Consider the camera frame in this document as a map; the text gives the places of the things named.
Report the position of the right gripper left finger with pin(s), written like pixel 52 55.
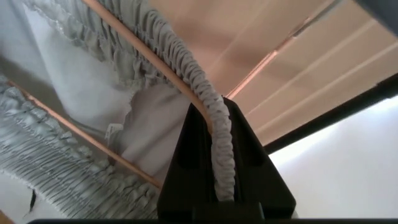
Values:
pixel 186 186

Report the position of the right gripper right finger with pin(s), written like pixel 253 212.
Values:
pixel 261 183

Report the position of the pale grey shorts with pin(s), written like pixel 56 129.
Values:
pixel 77 171

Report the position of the window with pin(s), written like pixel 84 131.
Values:
pixel 342 174

